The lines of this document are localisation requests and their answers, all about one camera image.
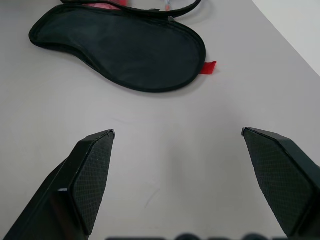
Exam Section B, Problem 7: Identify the red and black paddle case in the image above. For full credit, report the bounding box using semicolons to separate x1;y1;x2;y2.
28;0;218;94

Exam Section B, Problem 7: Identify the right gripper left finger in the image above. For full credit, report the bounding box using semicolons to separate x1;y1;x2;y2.
0;129;116;240

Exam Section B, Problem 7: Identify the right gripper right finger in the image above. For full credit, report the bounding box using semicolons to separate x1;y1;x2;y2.
241;126;320;240

